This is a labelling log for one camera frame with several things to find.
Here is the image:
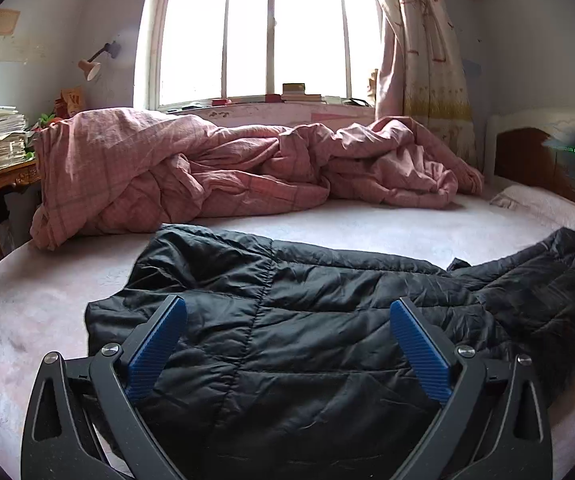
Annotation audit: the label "black puffer jacket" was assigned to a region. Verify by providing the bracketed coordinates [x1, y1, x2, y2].
[85, 226, 575, 479]

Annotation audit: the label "pink pillow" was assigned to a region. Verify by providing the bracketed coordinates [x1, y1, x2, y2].
[489, 184, 575, 231]

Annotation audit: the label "wooden white headboard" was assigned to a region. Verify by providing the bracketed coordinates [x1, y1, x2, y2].
[484, 107, 575, 203]

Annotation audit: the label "pink bed sheet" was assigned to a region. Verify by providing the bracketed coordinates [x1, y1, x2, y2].
[0, 192, 555, 478]

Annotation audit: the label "patterned beige curtain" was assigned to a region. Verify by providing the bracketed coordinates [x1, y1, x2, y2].
[375, 0, 477, 166]

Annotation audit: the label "carved wooden side table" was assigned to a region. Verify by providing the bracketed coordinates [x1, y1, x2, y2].
[0, 159, 43, 269]

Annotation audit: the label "pink quilted duvet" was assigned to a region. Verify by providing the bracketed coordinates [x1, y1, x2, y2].
[30, 108, 484, 249]

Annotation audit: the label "orange plush toy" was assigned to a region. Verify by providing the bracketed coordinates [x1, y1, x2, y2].
[30, 113, 63, 131]

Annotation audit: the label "books on windowsill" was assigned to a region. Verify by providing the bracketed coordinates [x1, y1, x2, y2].
[280, 82, 324, 103]

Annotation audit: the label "white framed window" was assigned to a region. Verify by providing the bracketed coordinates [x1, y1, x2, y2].
[134, 0, 382, 110]

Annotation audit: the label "pink wall lamp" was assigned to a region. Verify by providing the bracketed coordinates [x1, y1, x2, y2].
[77, 41, 122, 81]

